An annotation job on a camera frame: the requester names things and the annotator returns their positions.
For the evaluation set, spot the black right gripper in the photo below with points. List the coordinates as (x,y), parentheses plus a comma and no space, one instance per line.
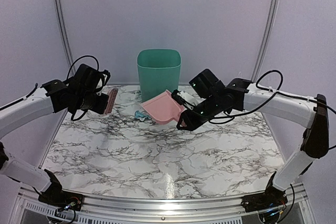
(191,124)

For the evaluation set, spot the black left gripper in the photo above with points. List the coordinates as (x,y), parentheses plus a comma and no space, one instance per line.
(100,108)

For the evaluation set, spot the pink plastic dustpan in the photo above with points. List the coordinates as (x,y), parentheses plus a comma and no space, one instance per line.
(163,108)

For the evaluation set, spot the pink hand brush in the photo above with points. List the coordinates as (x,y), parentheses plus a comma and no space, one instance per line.
(112,97)

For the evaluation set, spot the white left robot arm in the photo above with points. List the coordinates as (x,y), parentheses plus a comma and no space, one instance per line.
(51,97)

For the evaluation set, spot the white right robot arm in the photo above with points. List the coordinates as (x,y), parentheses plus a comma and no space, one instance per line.
(222,103)

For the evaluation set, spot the teal plastic waste bin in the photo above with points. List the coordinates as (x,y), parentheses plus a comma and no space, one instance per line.
(158,70)

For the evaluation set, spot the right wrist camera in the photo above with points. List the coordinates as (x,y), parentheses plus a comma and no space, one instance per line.
(185,99)

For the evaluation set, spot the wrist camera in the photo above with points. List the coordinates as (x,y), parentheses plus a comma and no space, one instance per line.
(185,99)
(105,76)

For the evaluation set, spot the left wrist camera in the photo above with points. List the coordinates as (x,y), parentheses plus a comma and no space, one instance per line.
(105,76)

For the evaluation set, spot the left aluminium corner post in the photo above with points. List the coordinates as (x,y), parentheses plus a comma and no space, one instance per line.
(64,38)

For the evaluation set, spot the aluminium corner post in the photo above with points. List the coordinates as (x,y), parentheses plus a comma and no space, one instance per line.
(64,38)
(272,12)

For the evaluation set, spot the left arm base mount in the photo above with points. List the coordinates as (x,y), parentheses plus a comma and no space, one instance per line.
(55,195)

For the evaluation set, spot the aluminium front rail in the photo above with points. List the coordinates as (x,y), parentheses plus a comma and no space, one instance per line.
(106,209)

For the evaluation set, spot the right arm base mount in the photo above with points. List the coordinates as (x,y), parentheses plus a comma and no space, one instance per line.
(269,198)

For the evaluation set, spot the right aluminium corner post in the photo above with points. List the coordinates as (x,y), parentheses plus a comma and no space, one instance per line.
(272,12)

